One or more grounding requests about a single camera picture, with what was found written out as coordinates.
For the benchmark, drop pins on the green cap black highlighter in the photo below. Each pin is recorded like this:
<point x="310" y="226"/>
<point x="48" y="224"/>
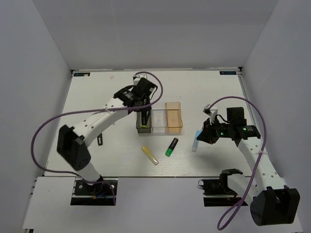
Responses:
<point x="171" y="147"/>

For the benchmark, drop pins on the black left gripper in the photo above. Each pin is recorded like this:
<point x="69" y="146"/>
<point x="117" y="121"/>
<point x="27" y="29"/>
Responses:
<point x="143" y="109"/>

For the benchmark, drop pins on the yellow translucent glue stick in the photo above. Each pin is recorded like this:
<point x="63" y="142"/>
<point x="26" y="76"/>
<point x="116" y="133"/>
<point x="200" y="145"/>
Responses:
<point x="150" y="155"/>

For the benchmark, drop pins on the orange translucent plastic container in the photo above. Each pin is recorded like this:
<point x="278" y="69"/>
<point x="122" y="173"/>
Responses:
<point x="174" y="119"/>

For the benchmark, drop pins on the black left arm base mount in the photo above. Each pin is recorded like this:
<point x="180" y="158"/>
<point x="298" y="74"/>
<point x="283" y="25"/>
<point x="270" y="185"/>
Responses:
<point x="94" y="195"/>

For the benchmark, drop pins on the blue corner label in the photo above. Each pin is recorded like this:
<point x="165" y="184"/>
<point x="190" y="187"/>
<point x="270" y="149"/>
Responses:
<point x="81" y="74"/>
<point x="227" y="72"/>

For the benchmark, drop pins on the left blue corner label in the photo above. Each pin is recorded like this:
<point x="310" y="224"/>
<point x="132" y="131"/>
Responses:
<point x="81" y="74"/>

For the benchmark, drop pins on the right blue corner label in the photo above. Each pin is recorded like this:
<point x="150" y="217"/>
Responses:
<point x="227" y="72"/>

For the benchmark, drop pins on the orange cap black highlighter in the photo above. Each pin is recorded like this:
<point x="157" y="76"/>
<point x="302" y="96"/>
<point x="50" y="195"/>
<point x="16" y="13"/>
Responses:
<point x="100" y="140"/>

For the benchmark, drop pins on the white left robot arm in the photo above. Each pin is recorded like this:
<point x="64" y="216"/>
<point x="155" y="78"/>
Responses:
<point x="73" y="142"/>

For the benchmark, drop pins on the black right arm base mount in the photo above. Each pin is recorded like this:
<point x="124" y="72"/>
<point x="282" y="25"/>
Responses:
<point x="216" y="191"/>

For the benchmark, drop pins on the blue translucent glue stick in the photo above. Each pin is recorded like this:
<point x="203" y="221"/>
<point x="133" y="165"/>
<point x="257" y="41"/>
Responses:
<point x="195" y="142"/>

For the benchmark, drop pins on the dark grey plastic container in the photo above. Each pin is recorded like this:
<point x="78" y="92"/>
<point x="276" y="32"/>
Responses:
<point x="141" y="130"/>

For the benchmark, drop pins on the clear plastic container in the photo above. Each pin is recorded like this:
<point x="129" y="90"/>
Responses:
<point x="159" y="119"/>

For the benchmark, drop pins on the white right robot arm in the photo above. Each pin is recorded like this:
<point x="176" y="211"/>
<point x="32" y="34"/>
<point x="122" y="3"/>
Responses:
<point x="270" y="200"/>

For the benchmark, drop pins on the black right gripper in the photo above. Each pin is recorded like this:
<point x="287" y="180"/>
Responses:
<point x="207" y="134"/>

